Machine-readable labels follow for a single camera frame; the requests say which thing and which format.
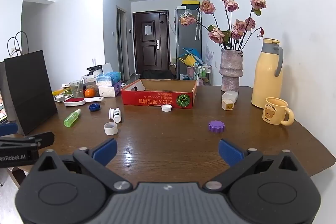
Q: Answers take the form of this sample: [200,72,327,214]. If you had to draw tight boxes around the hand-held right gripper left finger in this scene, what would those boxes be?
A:
[31,138,132,193]

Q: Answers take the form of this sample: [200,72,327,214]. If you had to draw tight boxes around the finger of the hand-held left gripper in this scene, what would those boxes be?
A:
[0,132,55,148]
[0,123,18,137]

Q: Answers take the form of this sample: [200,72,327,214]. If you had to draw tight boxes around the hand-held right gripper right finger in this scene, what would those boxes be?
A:
[203,139,305,193]

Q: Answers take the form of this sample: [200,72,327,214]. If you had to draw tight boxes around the white ribbed plastic lid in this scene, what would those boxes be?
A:
[104,122,118,136]

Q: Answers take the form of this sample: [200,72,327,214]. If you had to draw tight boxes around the green spray bottle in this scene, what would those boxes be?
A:
[63,109,82,127]

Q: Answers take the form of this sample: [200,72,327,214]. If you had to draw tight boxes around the red and white lint brush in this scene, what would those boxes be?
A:
[64,96,104,107]

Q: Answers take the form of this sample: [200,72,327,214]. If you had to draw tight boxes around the red cardboard box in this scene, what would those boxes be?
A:
[121,79,198,109]

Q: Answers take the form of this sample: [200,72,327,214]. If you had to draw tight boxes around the purple ribbed cap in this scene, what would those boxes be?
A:
[209,121,225,132]

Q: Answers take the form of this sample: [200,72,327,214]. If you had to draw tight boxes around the black paper bag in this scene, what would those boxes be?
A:
[0,31,59,136]

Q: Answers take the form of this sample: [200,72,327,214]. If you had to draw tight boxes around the white plastic bottle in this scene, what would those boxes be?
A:
[221,91,239,111]

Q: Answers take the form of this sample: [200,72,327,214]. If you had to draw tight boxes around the yellow bear mug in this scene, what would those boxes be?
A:
[262,97,295,126]

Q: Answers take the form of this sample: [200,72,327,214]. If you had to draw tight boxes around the purple tissue pack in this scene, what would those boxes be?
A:
[98,81,122,97]

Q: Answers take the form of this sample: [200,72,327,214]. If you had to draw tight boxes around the clear drinking glass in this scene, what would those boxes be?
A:
[69,80,84,98]

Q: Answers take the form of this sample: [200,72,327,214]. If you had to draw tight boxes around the clear food container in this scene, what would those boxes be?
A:
[83,74,100,90]

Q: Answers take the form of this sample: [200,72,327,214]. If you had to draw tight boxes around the blue tissue pack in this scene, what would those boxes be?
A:
[96,63,122,86]

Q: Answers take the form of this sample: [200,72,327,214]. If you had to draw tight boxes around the pink stone vase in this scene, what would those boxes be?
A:
[219,49,244,92]

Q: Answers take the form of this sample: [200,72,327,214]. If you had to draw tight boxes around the yellow thermos jug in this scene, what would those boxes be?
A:
[251,38,284,109]

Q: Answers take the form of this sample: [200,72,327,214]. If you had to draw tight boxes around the metal storage rack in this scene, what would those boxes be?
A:
[194,62,213,86]

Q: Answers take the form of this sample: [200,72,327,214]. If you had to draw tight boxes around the blue and yellow plastic pile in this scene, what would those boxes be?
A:
[177,48,204,67]

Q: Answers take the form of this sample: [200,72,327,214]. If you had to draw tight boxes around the dark brown door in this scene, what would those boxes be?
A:
[133,10,169,75]

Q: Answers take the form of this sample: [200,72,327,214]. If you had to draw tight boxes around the grey inner doorway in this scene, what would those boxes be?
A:
[117,6,130,80]

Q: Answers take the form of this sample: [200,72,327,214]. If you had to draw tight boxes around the grey fridge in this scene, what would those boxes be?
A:
[175,7,202,80]

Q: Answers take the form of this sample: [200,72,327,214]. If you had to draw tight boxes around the clear hanging umbrellas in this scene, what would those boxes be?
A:
[195,7,202,41]

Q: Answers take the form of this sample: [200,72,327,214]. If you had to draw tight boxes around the dried pink roses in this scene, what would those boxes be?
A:
[179,0,267,51]

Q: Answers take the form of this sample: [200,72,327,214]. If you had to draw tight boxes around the white charging cable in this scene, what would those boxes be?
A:
[54,94,70,104]

